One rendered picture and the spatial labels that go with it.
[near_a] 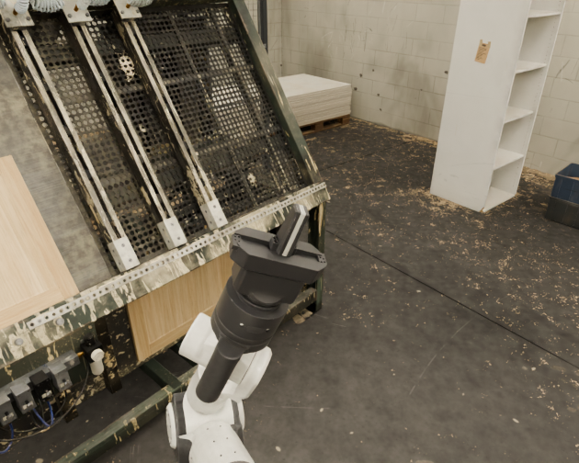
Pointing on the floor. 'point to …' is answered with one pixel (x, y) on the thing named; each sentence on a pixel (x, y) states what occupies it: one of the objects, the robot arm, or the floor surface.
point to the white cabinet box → (493, 98)
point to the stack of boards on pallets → (317, 101)
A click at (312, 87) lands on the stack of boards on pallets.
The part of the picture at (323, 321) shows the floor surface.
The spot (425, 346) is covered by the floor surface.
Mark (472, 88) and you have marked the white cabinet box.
